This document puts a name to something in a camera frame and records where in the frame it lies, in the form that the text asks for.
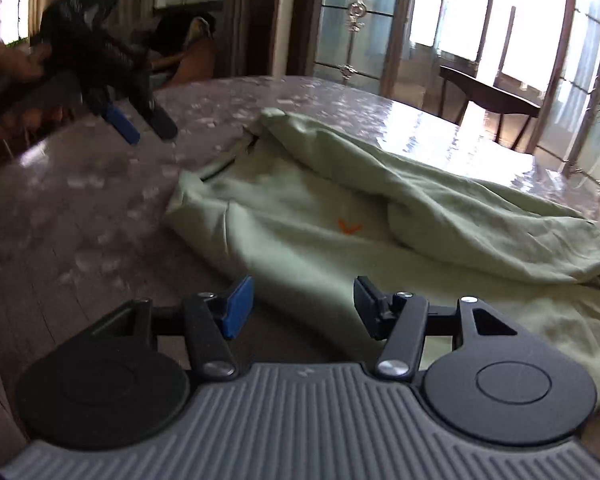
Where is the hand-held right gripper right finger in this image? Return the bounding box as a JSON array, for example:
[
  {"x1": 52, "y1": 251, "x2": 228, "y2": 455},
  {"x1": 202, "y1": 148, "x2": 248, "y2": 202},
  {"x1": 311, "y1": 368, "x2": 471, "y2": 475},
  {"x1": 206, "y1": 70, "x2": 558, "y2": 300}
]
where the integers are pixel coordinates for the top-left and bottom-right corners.
[{"x1": 353, "y1": 275, "x2": 531, "y2": 381}]

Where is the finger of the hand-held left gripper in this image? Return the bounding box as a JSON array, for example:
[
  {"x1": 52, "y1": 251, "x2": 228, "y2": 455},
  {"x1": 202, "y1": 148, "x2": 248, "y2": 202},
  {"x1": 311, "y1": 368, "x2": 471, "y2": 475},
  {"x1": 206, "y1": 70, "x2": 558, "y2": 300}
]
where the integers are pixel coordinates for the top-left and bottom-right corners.
[
  {"x1": 99, "y1": 100, "x2": 142, "y2": 145},
  {"x1": 130, "y1": 85, "x2": 179, "y2": 141}
]

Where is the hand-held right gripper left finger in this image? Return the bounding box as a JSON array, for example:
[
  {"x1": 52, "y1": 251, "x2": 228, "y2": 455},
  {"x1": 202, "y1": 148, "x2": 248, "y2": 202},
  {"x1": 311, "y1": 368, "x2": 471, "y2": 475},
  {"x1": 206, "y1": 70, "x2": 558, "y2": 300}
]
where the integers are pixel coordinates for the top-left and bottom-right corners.
[{"x1": 87, "y1": 275, "x2": 255, "y2": 381}]

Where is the light green sweatshirt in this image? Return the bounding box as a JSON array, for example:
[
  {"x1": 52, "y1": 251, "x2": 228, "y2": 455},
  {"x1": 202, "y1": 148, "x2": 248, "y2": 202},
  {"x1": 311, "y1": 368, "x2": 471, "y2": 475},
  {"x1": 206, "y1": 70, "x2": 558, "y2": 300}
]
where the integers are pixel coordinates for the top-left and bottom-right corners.
[{"x1": 162, "y1": 107, "x2": 600, "y2": 401}]

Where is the dark clothes pile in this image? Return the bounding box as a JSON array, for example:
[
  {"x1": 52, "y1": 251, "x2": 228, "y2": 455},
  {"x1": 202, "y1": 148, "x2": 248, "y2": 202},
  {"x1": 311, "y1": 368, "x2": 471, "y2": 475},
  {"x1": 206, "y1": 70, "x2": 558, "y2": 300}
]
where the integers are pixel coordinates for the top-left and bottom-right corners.
[{"x1": 147, "y1": 10, "x2": 217, "y2": 58}]

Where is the person's left hand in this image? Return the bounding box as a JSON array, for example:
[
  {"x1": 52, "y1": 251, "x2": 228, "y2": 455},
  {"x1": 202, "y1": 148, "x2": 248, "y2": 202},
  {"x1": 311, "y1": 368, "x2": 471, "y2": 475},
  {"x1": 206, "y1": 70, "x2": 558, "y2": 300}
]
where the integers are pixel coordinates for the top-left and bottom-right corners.
[{"x1": 0, "y1": 42, "x2": 55, "y2": 84}]

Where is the wooden armchair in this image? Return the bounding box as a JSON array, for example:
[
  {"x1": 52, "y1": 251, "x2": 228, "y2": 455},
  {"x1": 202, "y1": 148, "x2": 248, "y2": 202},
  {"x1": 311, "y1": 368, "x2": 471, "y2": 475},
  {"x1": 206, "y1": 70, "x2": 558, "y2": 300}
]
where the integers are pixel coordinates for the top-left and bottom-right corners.
[{"x1": 147, "y1": 35, "x2": 217, "y2": 90}]

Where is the glass sliding door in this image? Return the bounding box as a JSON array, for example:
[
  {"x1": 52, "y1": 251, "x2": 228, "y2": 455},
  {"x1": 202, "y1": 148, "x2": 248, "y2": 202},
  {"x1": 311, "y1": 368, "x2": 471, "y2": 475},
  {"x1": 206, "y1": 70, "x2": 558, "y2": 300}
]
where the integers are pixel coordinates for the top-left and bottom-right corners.
[
  {"x1": 530, "y1": 0, "x2": 600, "y2": 186},
  {"x1": 312, "y1": 0, "x2": 406, "y2": 96}
]

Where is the dark wooden chair by door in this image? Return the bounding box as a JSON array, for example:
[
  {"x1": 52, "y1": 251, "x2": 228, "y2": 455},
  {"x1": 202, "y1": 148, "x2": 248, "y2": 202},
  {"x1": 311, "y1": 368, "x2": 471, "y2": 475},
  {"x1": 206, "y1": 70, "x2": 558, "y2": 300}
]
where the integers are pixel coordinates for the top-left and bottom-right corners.
[{"x1": 439, "y1": 65, "x2": 543, "y2": 151}]

